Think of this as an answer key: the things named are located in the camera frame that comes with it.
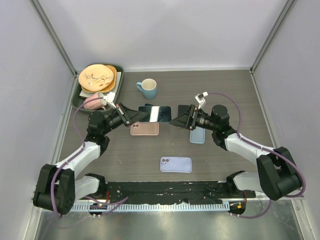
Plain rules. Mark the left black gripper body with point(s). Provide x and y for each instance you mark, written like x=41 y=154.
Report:
x=116 y=119

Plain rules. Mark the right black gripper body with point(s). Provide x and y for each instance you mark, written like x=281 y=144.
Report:
x=200 y=120

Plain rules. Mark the pink phone case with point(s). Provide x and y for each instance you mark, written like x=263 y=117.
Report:
x=145 y=129

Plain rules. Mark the dark green phone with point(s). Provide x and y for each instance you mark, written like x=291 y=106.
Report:
x=155 y=114

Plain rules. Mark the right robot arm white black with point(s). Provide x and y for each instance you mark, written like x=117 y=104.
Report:
x=277 y=175

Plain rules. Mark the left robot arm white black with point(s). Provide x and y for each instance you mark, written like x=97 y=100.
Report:
x=57 y=187

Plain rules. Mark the silver phone black screen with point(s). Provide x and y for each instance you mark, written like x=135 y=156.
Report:
x=182 y=109

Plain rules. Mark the light blue phone case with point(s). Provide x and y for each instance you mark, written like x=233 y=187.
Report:
x=197 y=136

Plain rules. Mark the blue phone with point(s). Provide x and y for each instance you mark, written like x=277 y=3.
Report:
x=150 y=105

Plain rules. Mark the lilac phone case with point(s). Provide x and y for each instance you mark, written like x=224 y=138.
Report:
x=170 y=164

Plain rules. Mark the pink cup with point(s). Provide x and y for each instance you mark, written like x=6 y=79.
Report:
x=94 y=102

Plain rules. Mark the white square plate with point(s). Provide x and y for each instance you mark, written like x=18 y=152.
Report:
x=112 y=88

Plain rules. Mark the blue ceramic mug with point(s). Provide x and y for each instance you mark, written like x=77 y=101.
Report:
x=148 y=87

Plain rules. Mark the orange rimmed plate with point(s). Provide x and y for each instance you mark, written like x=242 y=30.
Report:
x=111 y=82

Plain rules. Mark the floral cream plate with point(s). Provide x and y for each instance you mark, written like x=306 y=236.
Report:
x=96 y=77

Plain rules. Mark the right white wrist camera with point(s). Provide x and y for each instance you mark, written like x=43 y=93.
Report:
x=200 y=98

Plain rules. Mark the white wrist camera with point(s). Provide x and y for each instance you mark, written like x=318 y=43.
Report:
x=108 y=100
x=200 y=98

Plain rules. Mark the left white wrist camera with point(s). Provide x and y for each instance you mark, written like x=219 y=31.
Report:
x=108 y=100

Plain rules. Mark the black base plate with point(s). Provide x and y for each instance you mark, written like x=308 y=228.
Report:
x=172 y=192

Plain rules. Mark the white slotted cable duct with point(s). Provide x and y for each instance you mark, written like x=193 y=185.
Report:
x=87 y=206

